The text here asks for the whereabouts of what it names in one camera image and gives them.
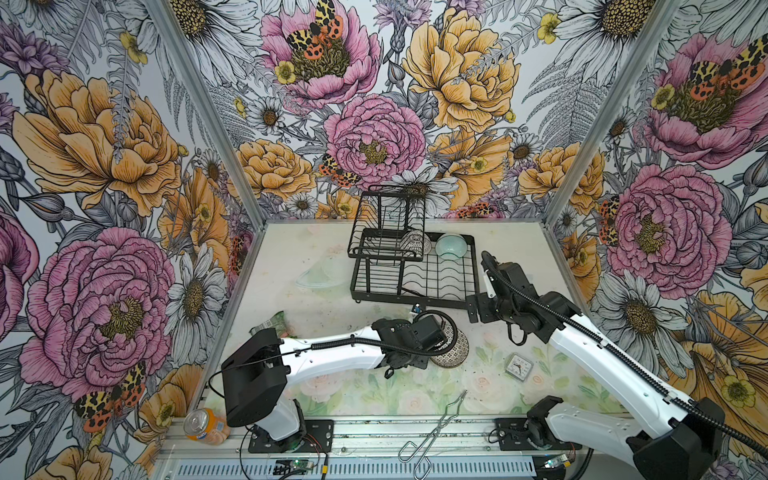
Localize mint green bowl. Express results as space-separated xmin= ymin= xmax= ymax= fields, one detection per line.
xmin=435 ymin=233 xmax=469 ymax=260

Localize white lattice pattern bowl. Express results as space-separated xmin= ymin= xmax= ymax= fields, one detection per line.
xmin=399 ymin=230 xmax=433 ymax=258

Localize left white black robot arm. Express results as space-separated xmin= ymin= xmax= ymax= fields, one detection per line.
xmin=218 ymin=310 xmax=459 ymax=442

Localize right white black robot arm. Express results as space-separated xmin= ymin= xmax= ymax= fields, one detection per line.
xmin=477 ymin=251 xmax=767 ymax=479

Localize brown dotted pattern bowl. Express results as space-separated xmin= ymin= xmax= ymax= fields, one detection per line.
xmin=429 ymin=322 xmax=470 ymax=369

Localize green snack packet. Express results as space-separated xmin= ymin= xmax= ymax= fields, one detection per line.
xmin=249 ymin=310 xmax=290 ymax=338

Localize right green circuit board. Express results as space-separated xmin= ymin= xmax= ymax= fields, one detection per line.
xmin=542 ymin=454 xmax=571 ymax=469

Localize green circuit board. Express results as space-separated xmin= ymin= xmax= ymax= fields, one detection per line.
xmin=542 ymin=454 xmax=571 ymax=469
xmin=271 ymin=459 xmax=317 ymax=479

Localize left green circuit board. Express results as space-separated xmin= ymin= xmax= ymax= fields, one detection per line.
xmin=271 ymin=459 xmax=317 ymax=479

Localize orange soda can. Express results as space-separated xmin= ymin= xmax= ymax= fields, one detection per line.
xmin=183 ymin=408 xmax=231 ymax=446

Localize black wire dish rack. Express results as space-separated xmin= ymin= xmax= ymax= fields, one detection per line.
xmin=348 ymin=186 xmax=479 ymax=312

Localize metal wire tongs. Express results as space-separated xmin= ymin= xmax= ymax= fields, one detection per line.
xmin=398 ymin=390 xmax=467 ymax=480

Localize aluminium front rail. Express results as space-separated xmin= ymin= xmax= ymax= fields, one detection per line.
xmin=150 ymin=414 xmax=641 ymax=479

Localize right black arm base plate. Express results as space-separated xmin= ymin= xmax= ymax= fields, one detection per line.
xmin=488 ymin=417 xmax=582 ymax=451

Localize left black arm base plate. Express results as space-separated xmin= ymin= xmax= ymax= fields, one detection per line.
xmin=247 ymin=419 xmax=335 ymax=454

